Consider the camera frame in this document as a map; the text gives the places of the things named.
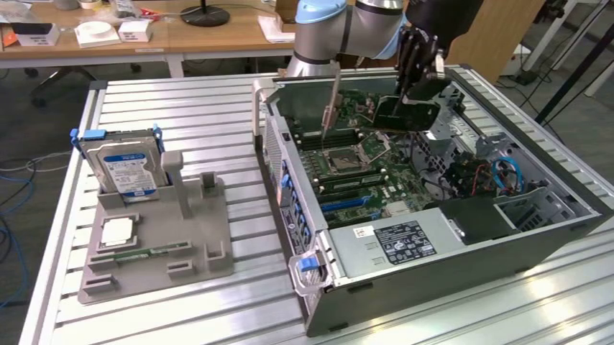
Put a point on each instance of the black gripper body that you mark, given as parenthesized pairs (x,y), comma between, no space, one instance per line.
(446,18)

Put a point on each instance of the black graphics card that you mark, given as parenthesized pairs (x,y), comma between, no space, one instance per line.
(422,116)

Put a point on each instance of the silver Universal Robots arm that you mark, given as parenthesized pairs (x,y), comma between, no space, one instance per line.
(317,39)

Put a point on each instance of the wooden cabinet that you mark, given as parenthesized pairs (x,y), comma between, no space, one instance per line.
(503,36)

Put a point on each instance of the perforated metal disk bay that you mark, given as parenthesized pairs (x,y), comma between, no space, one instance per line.
(451,142)

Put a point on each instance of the metal socket cover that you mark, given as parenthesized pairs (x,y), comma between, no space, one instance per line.
(377,145)

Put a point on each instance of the white box with red button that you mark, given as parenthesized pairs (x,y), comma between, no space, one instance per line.
(515,61)

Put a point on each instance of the black floor pedal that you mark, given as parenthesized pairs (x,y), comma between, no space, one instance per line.
(527,78)

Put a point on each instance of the black RAM slots bank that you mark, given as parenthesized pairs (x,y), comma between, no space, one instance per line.
(345,138)

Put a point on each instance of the green motherboard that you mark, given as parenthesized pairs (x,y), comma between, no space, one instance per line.
(407,179)

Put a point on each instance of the CPU socket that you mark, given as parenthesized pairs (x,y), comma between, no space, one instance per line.
(343,158)

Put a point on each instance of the white paper stack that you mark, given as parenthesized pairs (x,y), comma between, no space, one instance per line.
(274,32)

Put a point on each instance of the brown cardboard box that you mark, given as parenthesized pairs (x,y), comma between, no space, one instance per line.
(285,7)

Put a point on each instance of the green RAM stick with label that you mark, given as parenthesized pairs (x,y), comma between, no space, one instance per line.
(350,182)

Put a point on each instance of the black stand pole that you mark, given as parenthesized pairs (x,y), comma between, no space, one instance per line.
(576,78)

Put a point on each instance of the silver chipset heatsink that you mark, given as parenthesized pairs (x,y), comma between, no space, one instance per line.
(397,208)

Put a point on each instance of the wooden office desk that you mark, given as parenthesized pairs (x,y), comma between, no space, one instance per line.
(239,45)
(62,50)

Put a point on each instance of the blue expansion slot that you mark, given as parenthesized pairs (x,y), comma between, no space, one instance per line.
(345,205)

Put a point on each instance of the open metal disk bay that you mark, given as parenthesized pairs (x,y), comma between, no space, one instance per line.
(542,208)

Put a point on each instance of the black lamp base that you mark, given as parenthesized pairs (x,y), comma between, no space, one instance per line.
(206,16)

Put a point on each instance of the grey power supply unit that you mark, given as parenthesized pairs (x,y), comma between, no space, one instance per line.
(359,258)

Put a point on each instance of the open dark PC case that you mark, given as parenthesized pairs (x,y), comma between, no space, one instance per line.
(431,287)

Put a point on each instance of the blue case latch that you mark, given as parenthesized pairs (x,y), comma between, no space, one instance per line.
(307,265)

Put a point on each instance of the small white box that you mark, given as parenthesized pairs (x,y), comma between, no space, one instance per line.
(134,32)

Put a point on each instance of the plastic wrapped pack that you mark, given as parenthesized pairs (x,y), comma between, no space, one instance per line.
(124,7)

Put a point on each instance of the white round holder on box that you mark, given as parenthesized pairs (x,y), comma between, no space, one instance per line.
(98,36)

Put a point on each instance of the hard disk in blue caddy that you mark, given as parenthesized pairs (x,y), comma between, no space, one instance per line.
(124,172)

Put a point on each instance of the grey plastic parts rack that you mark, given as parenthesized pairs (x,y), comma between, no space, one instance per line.
(158,230)

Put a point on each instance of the grey cup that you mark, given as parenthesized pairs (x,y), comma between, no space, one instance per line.
(66,4)

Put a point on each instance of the green RAM stick bare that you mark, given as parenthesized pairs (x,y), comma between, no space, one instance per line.
(139,254)

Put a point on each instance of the silver CPU chip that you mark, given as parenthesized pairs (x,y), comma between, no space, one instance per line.
(118,233)

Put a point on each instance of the white box with black top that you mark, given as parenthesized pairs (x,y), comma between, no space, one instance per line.
(38,37)

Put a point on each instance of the black office chair base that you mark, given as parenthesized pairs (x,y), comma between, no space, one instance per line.
(39,100)

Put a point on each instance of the clear plastic bag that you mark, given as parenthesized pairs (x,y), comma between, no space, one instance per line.
(14,14)

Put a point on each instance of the orange cardboard box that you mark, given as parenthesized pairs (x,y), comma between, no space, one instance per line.
(7,37)

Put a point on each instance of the white desk frame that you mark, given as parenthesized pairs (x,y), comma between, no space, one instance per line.
(551,36)

